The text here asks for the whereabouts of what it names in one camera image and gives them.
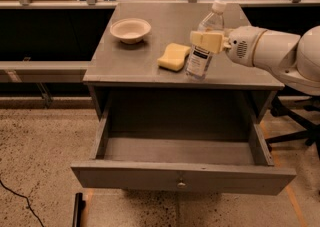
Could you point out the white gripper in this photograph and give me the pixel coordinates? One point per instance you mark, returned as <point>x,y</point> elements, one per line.
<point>242,47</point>

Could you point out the clear plastic water bottle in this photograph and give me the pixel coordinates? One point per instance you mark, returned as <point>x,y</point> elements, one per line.
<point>199,58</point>

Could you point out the black bar on floor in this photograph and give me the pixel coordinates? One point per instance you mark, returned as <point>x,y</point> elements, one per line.
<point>79,205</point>

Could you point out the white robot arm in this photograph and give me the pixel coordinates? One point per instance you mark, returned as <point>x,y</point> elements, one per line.
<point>292,59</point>

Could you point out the grey metal rail frame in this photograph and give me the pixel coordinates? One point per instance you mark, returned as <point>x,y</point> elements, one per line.
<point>40,39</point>

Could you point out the grey cabinet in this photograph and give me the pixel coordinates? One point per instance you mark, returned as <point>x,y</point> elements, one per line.
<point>141,60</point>

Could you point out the yellow sponge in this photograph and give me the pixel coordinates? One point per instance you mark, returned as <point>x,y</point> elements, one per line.
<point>174,57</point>

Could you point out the grey open top drawer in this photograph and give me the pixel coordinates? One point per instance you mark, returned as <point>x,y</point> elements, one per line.
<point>227,158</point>

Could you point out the white bowl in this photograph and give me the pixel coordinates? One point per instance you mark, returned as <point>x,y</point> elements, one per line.
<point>130,30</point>

